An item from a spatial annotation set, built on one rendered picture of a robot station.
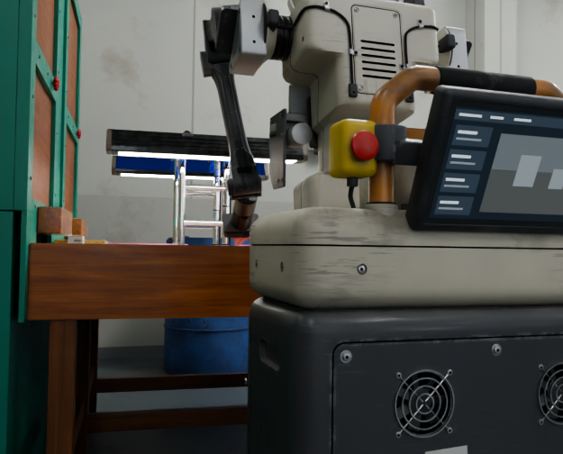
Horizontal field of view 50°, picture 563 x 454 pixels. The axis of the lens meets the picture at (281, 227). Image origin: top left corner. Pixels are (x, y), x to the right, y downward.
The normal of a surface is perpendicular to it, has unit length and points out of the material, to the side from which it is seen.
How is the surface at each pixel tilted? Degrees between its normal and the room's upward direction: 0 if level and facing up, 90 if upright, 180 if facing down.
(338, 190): 82
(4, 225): 90
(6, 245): 90
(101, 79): 90
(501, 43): 90
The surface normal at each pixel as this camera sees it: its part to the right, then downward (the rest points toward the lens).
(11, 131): 0.24, -0.03
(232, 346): 0.63, -0.02
